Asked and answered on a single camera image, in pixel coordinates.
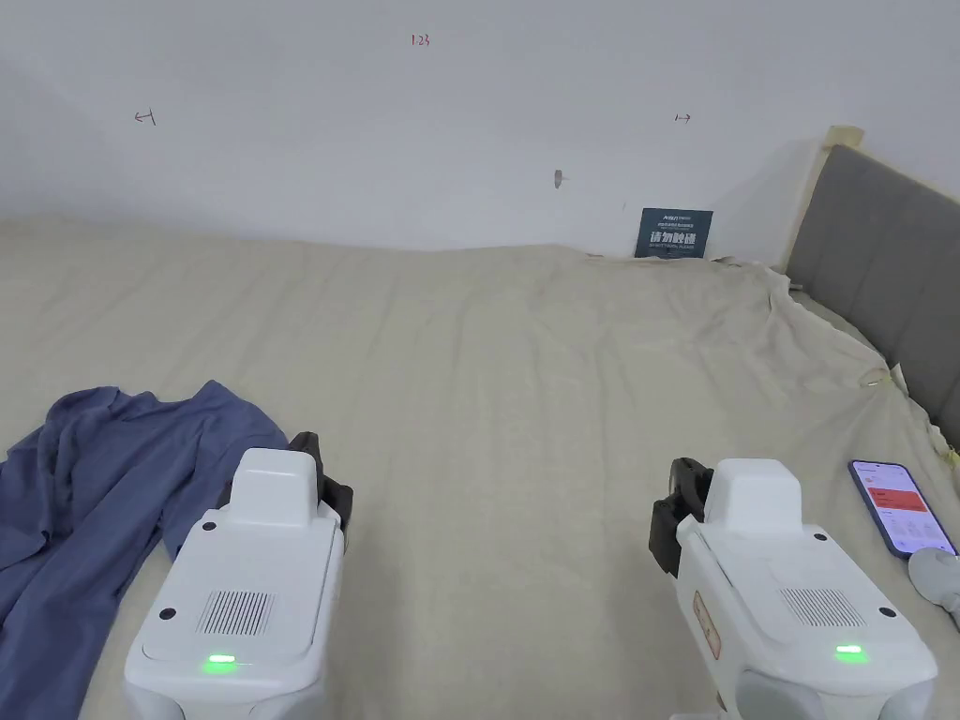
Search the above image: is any grey padded headboard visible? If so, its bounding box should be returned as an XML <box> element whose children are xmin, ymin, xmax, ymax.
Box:
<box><xmin>783</xmin><ymin>142</ymin><xmax>960</xmax><ymax>451</ymax></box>

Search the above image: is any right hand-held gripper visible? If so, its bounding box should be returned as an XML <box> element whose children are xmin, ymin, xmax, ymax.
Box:
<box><xmin>648</xmin><ymin>457</ymin><xmax>940</xmax><ymax>720</ymax></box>

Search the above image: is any dark blue shirt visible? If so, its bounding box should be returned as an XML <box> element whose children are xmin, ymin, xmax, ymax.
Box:
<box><xmin>0</xmin><ymin>379</ymin><xmax>291</xmax><ymax>720</ymax></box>

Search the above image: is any dark blue sign card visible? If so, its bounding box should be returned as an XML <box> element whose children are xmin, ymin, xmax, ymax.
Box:
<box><xmin>634</xmin><ymin>207</ymin><xmax>713</xmax><ymax>260</ymax></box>

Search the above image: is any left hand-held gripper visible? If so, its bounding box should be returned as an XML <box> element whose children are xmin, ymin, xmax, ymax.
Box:
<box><xmin>122</xmin><ymin>430</ymin><xmax>355</xmax><ymax>720</ymax></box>

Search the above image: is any bed with beige sheet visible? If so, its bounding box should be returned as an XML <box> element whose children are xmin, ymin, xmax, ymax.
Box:
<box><xmin>0</xmin><ymin>216</ymin><xmax>960</xmax><ymax>720</ymax></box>

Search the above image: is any smartphone with lit screen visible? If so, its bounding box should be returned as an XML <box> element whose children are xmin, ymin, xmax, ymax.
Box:
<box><xmin>847</xmin><ymin>459</ymin><xmax>959</xmax><ymax>560</ymax></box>

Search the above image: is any white hand controller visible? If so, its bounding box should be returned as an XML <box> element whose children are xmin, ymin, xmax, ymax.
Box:
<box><xmin>907</xmin><ymin>547</ymin><xmax>960</xmax><ymax>633</ymax></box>

